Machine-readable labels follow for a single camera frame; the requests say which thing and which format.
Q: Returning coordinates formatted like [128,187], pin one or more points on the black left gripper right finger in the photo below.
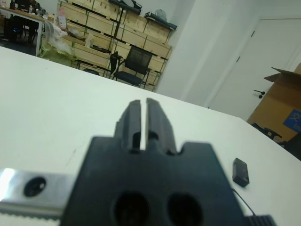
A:
[158,127]

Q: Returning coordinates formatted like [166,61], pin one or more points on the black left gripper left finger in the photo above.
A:
[129,122]

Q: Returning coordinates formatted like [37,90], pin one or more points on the black handheld camera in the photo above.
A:
[241,170]

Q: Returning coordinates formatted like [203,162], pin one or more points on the brown cardboard box blue label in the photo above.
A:
[275,99]

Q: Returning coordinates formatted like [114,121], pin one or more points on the black waste bin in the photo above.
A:
[91,71]

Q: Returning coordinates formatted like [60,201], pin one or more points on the black mesh office chair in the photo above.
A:
[138,56]

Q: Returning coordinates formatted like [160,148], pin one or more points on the yellow green bag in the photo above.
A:
[55,55]

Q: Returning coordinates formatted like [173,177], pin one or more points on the dark flat case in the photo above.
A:
[127,2]
[164,22]

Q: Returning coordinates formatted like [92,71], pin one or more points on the clear plastic wrap pile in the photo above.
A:
[58,42]

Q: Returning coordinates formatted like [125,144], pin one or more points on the white plastic bag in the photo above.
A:
[161,14]

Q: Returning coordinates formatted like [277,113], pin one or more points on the stacked wooden crates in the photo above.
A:
[98,14]

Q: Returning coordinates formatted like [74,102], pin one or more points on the red white package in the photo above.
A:
[63,21]

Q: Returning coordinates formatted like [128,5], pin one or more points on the white door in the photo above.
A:
[270,47]

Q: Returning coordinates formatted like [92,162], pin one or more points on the black computer tower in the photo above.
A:
[14,28]

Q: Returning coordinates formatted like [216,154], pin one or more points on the black computer monitor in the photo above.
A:
[21,3]

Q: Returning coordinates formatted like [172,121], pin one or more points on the white frame desk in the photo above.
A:
[40,37]

